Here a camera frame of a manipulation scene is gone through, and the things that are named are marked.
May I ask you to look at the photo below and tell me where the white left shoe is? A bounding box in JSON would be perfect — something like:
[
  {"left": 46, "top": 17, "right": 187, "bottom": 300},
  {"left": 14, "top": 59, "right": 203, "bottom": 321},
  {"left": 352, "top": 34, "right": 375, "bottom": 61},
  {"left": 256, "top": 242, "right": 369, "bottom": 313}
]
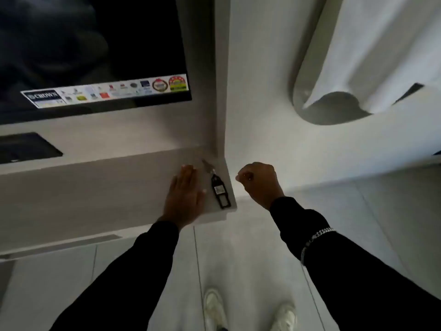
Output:
[{"left": 203, "top": 288, "right": 230, "bottom": 331}]

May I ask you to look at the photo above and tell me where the white right shoe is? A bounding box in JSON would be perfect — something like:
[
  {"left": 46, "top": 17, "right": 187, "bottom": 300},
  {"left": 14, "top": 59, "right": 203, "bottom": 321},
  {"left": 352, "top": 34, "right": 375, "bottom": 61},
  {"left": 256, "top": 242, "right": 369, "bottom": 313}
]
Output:
[{"left": 270, "top": 301, "right": 298, "bottom": 331}]

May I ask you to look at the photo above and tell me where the black flat screen television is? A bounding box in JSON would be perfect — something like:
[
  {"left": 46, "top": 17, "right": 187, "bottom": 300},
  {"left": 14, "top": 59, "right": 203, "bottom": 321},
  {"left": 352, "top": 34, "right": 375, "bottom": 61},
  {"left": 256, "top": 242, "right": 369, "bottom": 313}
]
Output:
[{"left": 0, "top": 0, "right": 193, "bottom": 125}]

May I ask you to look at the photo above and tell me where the white sticker strip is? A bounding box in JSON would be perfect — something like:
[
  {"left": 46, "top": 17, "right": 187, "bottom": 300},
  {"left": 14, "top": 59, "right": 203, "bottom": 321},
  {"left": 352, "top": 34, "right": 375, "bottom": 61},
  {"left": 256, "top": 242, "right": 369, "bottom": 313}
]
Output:
[{"left": 21, "top": 74, "right": 190, "bottom": 109}]

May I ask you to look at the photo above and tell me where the person's right hand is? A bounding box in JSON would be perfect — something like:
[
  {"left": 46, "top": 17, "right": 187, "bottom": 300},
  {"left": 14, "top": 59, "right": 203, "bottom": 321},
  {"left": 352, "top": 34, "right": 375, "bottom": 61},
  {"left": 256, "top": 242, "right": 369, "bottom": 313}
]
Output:
[{"left": 236, "top": 162, "right": 286, "bottom": 211}]

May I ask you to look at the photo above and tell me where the white draped cloth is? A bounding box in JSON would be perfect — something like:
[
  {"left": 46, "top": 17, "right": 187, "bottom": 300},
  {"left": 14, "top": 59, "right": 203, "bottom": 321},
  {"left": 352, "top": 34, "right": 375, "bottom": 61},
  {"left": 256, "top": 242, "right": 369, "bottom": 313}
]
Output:
[{"left": 303, "top": 0, "right": 441, "bottom": 114}]

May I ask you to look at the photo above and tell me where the black key tag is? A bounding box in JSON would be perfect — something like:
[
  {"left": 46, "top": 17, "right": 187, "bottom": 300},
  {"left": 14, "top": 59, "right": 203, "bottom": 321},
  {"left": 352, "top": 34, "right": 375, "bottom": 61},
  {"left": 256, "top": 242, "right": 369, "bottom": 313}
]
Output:
[{"left": 210, "top": 173, "right": 232, "bottom": 210}]

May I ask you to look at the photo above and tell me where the black flat box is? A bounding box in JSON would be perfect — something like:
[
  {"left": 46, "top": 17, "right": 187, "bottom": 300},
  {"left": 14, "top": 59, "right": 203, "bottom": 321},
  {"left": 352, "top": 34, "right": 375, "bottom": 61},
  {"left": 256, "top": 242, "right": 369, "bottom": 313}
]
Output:
[{"left": 0, "top": 132, "right": 64, "bottom": 165}]

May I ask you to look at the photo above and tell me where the white shoe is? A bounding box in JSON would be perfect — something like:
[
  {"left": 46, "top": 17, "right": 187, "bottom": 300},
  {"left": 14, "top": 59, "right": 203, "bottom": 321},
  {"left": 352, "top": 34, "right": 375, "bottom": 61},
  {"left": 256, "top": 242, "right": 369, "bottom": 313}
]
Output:
[
  {"left": 270, "top": 301, "right": 298, "bottom": 331},
  {"left": 203, "top": 288, "right": 230, "bottom": 331}
]

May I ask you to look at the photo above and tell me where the person's left forearm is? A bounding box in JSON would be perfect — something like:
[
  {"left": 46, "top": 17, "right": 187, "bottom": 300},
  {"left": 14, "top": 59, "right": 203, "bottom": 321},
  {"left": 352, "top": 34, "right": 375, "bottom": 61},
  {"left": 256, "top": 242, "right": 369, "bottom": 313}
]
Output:
[{"left": 50, "top": 220, "right": 180, "bottom": 331}]

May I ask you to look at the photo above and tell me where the person's left hand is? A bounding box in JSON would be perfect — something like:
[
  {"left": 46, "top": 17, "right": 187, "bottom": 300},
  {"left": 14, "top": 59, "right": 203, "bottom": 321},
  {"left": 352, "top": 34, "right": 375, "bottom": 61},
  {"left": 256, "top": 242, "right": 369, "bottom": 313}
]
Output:
[{"left": 158, "top": 165, "right": 207, "bottom": 231}]

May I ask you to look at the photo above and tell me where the silver chain bracelet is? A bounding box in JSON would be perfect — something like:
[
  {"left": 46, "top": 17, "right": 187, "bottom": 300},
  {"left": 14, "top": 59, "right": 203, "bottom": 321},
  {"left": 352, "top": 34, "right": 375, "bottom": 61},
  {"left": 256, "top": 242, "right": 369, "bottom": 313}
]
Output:
[{"left": 300, "top": 227, "right": 337, "bottom": 266}]

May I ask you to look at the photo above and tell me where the person's right forearm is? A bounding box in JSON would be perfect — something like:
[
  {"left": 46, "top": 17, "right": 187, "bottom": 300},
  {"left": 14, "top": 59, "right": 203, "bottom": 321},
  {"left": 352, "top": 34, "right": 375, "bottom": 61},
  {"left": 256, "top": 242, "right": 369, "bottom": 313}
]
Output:
[{"left": 269, "top": 196, "right": 441, "bottom": 331}]

